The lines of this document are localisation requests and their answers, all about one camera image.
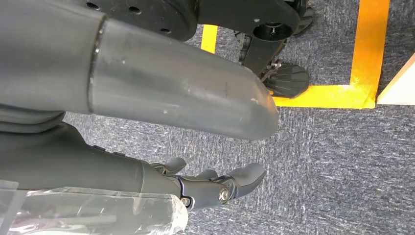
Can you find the clear plastic cover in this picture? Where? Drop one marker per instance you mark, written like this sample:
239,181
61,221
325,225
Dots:
97,214

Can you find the yellow floor tape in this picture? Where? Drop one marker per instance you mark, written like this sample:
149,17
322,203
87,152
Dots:
209,39
369,48

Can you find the black ribbed robot foot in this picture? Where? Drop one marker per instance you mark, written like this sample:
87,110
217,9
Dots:
288,81

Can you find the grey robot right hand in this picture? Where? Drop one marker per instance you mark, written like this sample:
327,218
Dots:
178,84

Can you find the pale wooden table leg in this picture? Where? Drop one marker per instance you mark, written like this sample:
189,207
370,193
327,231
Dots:
402,90

